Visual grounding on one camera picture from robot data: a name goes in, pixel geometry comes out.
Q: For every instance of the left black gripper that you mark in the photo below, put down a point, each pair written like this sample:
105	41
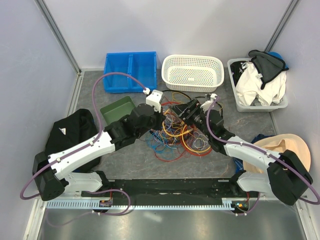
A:
160	118

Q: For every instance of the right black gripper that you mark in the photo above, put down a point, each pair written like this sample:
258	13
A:
182	109

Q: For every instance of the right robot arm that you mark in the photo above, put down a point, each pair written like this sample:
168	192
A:
283	174

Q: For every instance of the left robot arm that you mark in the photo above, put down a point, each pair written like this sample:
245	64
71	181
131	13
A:
55	174

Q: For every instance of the green plastic tray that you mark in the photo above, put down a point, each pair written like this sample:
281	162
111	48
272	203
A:
116	110

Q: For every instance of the white perforated plastic basket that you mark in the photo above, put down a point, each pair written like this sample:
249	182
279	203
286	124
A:
192	73

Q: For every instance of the grey plastic laundry tub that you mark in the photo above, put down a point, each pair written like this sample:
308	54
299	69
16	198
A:
235	70

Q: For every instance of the blue divided plastic bin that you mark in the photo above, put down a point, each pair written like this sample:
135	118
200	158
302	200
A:
140	65

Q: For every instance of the white cloth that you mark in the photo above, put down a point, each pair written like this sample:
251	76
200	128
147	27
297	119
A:
249	87

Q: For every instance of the black jacket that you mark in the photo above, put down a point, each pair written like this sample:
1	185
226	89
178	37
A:
70	131

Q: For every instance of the dark grey cloth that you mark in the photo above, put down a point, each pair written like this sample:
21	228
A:
267	66

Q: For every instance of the beige sun hat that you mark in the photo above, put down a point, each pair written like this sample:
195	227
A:
282	142

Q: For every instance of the blue cap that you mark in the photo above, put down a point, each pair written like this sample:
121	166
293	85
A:
277	55

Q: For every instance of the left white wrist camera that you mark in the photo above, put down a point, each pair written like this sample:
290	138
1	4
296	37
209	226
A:
153	99

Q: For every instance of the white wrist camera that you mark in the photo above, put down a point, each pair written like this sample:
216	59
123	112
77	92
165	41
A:
211	100
153	99

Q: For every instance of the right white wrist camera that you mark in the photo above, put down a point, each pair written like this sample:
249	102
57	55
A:
211	100

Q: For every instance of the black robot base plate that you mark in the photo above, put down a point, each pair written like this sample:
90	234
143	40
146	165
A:
177	192

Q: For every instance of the slotted grey cable duct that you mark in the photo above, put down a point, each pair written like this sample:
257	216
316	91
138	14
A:
95	204

